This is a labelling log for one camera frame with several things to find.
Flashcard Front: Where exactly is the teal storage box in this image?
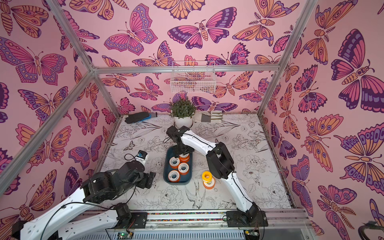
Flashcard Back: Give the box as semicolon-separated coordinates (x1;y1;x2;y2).
163;146;193;185

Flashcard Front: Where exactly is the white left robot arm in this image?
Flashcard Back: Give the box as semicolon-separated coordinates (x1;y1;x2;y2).
11;161;156;240

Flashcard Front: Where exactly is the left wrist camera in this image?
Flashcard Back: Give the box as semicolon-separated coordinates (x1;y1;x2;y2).
135;150;148;164

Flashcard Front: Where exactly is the white plant pot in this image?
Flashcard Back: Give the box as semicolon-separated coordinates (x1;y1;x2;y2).
174;116;194;129

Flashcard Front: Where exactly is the green potted plant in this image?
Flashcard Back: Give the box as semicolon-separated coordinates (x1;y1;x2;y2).
170;98;197;119

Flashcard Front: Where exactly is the white wire basket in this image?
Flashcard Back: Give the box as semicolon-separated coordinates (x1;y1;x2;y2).
169;61;217;94

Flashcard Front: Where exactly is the orange tape roll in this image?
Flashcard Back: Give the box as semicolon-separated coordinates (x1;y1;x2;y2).
178;163;190;176
179;154;191;163
169;157;181;169
203;179;216;190
168;170;181;183

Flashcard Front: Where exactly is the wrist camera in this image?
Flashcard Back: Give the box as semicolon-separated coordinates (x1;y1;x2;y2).
166;126;179;143
135;150;148;164

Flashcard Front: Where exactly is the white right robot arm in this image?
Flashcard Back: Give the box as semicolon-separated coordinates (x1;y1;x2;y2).
166;126;261;224

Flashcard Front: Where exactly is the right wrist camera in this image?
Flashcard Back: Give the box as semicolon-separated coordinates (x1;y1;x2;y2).
166;126;179;143

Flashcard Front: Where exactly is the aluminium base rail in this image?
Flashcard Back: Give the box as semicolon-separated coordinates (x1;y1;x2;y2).
59;207;313;240

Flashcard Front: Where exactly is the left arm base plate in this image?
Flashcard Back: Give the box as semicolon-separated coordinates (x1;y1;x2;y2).
115;212;148;231

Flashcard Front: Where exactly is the yellow tape roll front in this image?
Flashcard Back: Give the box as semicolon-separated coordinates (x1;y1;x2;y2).
202;171;213;183

